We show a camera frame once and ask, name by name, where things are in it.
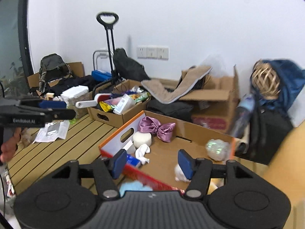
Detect grey green backpack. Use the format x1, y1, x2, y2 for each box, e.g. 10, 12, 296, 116
39, 53, 73, 93

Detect beige fleece mat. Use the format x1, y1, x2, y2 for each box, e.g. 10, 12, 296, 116
141, 65, 212, 104

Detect person's left hand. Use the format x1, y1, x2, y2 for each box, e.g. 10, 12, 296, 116
1, 128, 21, 163

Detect pink satin bow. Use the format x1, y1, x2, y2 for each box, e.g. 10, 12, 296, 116
138, 116, 176, 143

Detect blue tissue packet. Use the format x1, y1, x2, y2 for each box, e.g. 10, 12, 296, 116
126, 154, 142, 168

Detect white wall socket strip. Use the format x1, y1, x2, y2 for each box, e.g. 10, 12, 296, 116
136, 46, 169, 60

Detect white round sponge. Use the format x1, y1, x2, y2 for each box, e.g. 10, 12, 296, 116
132, 131, 152, 149

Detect white lint roller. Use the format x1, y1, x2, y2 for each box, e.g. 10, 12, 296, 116
75, 93, 111, 109

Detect black trolley handle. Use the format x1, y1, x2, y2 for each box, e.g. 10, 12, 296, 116
92, 11, 119, 97

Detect red orange cardboard tray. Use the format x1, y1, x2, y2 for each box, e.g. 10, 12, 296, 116
99, 111, 236, 192

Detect small brown cardboard box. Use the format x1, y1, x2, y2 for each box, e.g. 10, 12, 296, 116
87, 80, 150, 128

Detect woven rattan ball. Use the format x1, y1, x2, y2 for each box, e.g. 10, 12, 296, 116
251, 60, 280, 100

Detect dark blue jacket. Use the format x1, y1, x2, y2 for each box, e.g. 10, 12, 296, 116
250, 59, 304, 115

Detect blue water bottle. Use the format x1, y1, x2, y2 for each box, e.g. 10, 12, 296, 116
227, 93, 255, 139

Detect large open cardboard box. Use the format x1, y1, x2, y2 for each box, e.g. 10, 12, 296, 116
179, 67, 239, 133

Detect black bag on trolley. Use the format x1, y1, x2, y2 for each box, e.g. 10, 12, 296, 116
113, 48, 150, 82

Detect white paper sheets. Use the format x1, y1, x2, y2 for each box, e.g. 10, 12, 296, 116
33, 120, 70, 143

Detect white crumpled cloth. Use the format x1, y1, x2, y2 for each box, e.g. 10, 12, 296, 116
135, 144, 150, 165

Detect light blue plush toy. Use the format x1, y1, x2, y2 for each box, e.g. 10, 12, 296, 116
119, 180, 153, 196

